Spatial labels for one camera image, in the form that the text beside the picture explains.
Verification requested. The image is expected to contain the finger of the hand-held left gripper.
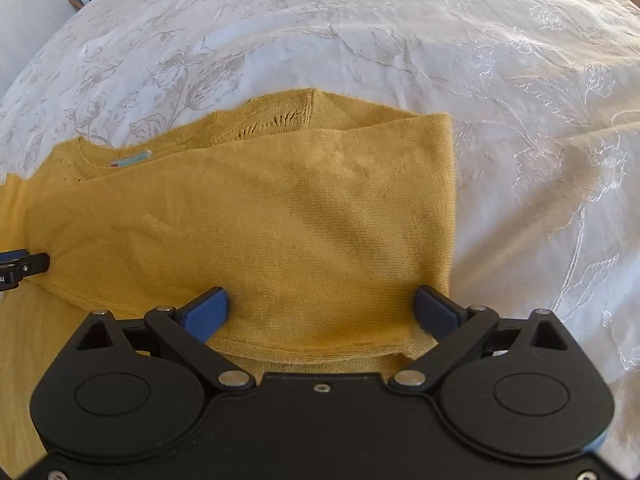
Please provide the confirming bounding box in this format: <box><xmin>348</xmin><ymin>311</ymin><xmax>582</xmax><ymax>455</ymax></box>
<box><xmin>0</xmin><ymin>249</ymin><xmax>51</xmax><ymax>292</ymax></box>

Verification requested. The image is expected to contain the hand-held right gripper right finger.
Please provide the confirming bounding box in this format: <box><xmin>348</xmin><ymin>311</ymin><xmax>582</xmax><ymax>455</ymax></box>
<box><xmin>389</xmin><ymin>285</ymin><xmax>571</xmax><ymax>393</ymax></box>

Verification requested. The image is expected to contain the yellow knit sweater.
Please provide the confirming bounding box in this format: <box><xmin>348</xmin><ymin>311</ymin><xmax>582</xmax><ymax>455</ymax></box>
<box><xmin>0</xmin><ymin>87</ymin><xmax>457</xmax><ymax>467</ymax></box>

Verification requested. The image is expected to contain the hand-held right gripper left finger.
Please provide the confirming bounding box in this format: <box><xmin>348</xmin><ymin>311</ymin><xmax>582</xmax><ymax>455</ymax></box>
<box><xmin>75</xmin><ymin>286</ymin><xmax>256</xmax><ymax>392</ymax></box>

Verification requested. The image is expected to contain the white embroidered bedspread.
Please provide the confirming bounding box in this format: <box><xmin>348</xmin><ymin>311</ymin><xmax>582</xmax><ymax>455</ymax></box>
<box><xmin>0</xmin><ymin>0</ymin><xmax>640</xmax><ymax>461</ymax></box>

